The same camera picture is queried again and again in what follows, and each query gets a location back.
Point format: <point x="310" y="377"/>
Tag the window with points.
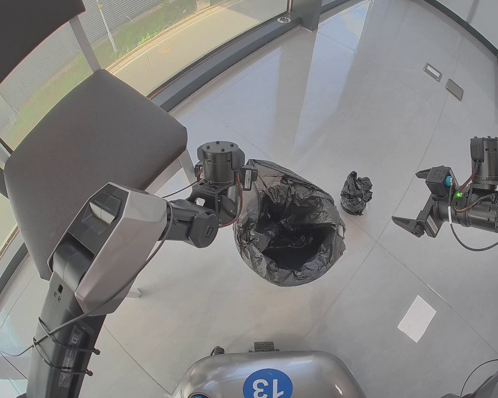
<point x="191" y="15"/>

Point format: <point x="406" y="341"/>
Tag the black plastic bag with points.
<point x="290" y="189"/>

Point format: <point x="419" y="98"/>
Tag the grey chair with white legs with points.
<point x="87" y="139"/>

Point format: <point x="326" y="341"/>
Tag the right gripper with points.
<point x="448" y="214"/>

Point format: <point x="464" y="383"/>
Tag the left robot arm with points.
<point x="108" y="230"/>

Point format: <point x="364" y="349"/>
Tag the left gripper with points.
<point x="247" y="178"/>

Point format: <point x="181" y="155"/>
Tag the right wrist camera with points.
<point x="436" y="180"/>

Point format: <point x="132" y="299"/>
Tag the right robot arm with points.
<point x="487" y="160"/>

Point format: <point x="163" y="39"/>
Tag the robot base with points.
<point x="224" y="371"/>

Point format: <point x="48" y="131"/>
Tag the crumpled black plastic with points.
<point x="355" y="195"/>

